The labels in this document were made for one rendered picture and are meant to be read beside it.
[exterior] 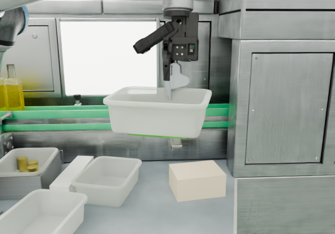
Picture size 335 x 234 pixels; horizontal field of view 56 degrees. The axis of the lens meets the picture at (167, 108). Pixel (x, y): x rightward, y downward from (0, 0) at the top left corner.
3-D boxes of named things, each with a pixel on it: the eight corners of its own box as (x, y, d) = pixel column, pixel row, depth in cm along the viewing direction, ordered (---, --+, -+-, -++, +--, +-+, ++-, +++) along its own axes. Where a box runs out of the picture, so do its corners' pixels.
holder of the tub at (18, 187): (65, 163, 127) (63, 145, 125) (42, 199, 100) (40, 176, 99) (21, 164, 126) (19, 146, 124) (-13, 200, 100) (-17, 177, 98)
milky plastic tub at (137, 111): (205, 147, 64) (206, 106, 61) (100, 139, 68) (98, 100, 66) (211, 122, 80) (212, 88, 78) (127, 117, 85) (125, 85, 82)
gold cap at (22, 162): (28, 170, 117) (26, 158, 116) (17, 171, 116) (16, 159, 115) (29, 166, 120) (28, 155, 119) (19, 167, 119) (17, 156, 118)
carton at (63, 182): (94, 170, 121) (93, 156, 119) (70, 204, 97) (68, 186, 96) (79, 170, 121) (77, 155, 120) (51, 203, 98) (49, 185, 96)
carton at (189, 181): (225, 196, 102) (226, 174, 100) (177, 201, 99) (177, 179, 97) (212, 179, 114) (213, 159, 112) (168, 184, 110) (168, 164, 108)
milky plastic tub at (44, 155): (62, 168, 122) (60, 146, 120) (43, 198, 100) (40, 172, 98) (15, 169, 121) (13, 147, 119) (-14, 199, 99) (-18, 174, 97)
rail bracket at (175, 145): (179, 151, 131) (180, 98, 125) (184, 168, 114) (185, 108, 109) (168, 151, 130) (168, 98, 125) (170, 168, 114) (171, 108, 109)
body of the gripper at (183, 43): (195, 63, 74) (197, 9, 72) (159, 62, 75) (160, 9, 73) (198, 63, 81) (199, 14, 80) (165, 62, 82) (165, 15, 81)
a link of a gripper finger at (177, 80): (187, 101, 76) (188, 62, 75) (163, 100, 77) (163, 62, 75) (188, 100, 79) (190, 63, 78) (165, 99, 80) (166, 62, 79)
